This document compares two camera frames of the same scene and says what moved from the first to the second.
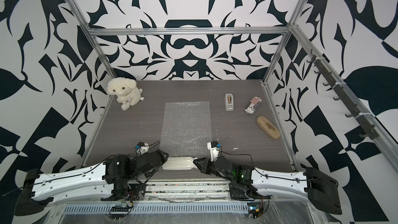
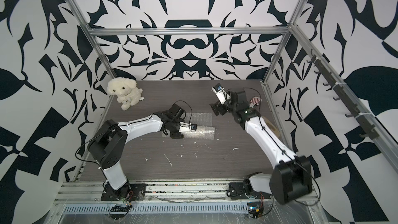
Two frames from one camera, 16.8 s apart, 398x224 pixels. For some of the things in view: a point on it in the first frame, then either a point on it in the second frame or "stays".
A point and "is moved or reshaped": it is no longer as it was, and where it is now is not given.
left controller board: [119, 212] stays
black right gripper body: [209, 168] -> [227, 107]
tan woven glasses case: [268, 127] stays
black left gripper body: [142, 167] -> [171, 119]
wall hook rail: [367, 127] stays
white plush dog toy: [127, 92] stays
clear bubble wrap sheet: [186, 129] is moved or reshaped
